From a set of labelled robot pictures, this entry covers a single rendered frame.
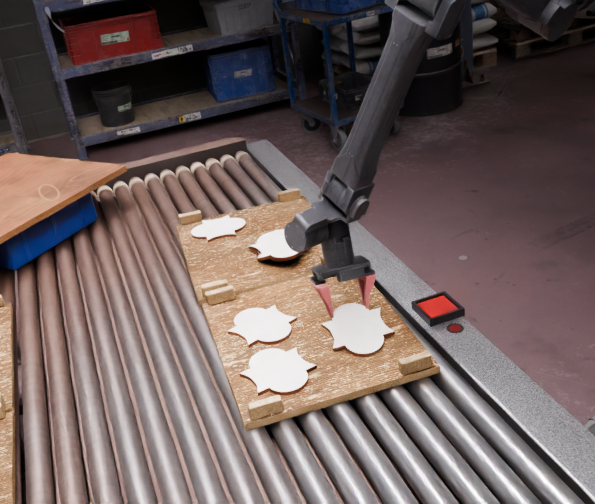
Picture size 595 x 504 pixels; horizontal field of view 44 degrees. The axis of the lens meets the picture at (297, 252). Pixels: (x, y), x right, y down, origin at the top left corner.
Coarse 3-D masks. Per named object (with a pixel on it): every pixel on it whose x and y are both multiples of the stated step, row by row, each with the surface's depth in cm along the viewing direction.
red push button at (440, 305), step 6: (432, 300) 146; (438, 300) 146; (444, 300) 145; (420, 306) 145; (426, 306) 144; (432, 306) 144; (438, 306) 144; (444, 306) 143; (450, 306) 143; (426, 312) 142; (432, 312) 142; (438, 312) 142; (444, 312) 142
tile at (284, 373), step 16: (272, 352) 135; (288, 352) 134; (256, 368) 131; (272, 368) 130; (288, 368) 130; (304, 368) 129; (256, 384) 127; (272, 384) 126; (288, 384) 126; (304, 384) 126
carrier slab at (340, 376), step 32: (288, 288) 156; (352, 288) 152; (224, 320) 148; (320, 320) 143; (384, 320) 141; (224, 352) 138; (256, 352) 137; (320, 352) 134; (384, 352) 132; (416, 352) 131; (320, 384) 126; (352, 384) 125; (384, 384) 125; (288, 416) 122
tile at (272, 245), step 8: (272, 232) 173; (280, 232) 172; (264, 240) 169; (272, 240) 169; (280, 240) 168; (256, 248) 167; (264, 248) 166; (272, 248) 165; (280, 248) 165; (288, 248) 164; (264, 256) 163; (272, 256) 162; (280, 256) 162; (288, 256) 161; (296, 256) 162
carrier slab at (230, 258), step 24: (216, 216) 193; (240, 216) 191; (264, 216) 189; (288, 216) 187; (192, 240) 182; (216, 240) 180; (240, 240) 179; (192, 264) 171; (216, 264) 169; (240, 264) 168; (264, 264) 166; (288, 264) 165; (312, 264) 164; (240, 288) 158
